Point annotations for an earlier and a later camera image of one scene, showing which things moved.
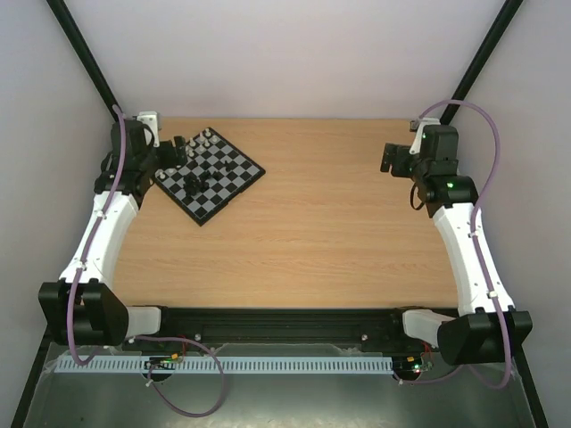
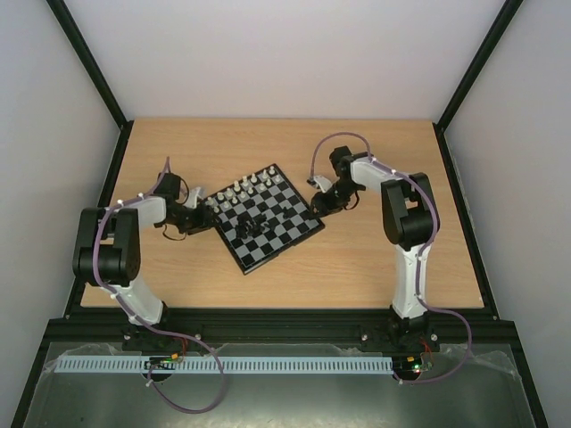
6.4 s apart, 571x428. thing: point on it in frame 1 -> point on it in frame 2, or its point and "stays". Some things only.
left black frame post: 83,53 stays
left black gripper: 171,161 -> 205,220
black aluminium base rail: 284,325 stays
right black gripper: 390,157 -> 325,201
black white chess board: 215,172 -> 261,218
